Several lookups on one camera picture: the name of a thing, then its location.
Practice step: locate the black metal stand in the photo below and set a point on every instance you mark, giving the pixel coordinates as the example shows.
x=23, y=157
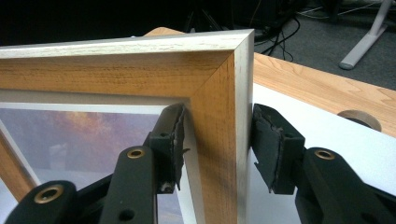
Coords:
x=202, y=20

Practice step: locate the white metal desk frame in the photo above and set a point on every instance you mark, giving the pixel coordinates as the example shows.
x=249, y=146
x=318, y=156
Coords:
x=364, y=43

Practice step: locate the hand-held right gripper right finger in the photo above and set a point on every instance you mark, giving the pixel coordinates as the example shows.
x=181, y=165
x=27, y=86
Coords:
x=275, y=149

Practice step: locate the wooden picture frame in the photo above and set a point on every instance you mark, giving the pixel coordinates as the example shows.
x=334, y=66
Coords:
x=202, y=81

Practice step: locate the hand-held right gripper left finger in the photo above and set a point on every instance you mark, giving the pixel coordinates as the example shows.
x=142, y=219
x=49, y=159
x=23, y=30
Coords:
x=169, y=146

